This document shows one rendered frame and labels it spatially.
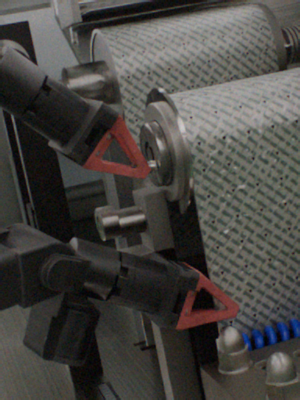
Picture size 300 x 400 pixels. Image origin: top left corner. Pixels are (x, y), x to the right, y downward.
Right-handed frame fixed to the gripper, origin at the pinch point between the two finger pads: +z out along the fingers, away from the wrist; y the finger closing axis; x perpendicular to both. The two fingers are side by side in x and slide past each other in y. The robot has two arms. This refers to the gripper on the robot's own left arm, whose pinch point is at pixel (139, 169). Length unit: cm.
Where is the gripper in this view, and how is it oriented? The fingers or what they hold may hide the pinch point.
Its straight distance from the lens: 86.9
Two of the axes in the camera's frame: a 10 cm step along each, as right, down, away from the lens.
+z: 7.7, 5.1, 3.8
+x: 5.4, -8.4, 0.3
